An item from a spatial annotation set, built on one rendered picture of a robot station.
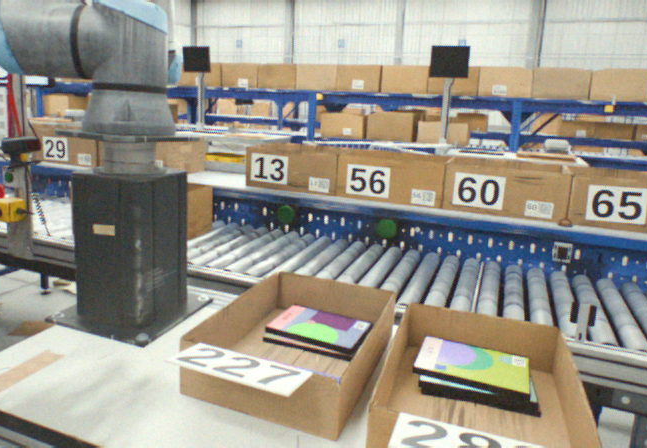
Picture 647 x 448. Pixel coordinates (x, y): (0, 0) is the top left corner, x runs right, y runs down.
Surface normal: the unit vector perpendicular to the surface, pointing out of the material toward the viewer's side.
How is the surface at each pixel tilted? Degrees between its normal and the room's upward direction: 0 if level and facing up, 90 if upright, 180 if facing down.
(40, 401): 0
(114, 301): 90
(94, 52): 108
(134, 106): 69
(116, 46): 89
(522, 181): 90
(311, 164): 90
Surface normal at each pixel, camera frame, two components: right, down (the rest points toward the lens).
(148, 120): 0.66, -0.20
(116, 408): 0.04, -0.98
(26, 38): 0.04, 0.22
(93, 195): -0.36, 0.14
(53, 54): 0.02, 0.57
